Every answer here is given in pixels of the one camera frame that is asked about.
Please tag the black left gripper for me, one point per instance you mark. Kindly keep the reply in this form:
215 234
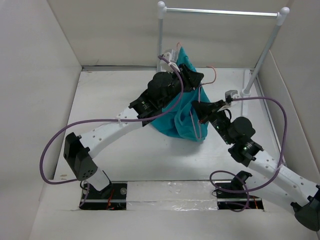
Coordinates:
191 79

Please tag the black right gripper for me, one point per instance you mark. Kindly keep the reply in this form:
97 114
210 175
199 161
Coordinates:
202 109

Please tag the teal t shirt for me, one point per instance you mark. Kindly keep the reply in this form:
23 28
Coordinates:
182 122

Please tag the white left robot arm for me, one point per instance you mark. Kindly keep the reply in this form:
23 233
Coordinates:
80 150

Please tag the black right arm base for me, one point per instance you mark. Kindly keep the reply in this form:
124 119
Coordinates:
230 193

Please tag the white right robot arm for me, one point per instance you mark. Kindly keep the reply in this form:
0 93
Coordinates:
266 177

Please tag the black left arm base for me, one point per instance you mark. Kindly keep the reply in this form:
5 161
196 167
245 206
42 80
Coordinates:
114 199

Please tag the white clothes rack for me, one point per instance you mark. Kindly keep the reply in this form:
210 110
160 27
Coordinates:
224 38

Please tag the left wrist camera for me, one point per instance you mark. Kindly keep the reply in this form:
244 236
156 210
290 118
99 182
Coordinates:
168 60

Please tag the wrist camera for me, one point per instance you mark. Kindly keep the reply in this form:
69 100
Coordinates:
168 60
229 96

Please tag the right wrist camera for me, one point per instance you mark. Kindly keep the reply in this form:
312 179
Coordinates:
229 96

